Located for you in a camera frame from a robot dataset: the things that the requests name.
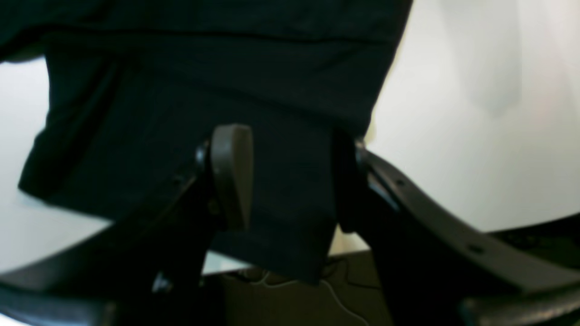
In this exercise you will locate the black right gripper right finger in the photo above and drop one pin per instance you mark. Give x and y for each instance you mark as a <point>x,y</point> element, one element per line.
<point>436,270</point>

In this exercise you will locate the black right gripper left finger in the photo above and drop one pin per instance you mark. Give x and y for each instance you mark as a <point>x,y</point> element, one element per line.
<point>149,264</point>

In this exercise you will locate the black T-shirt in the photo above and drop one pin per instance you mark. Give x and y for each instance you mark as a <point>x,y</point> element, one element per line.
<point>135,85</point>

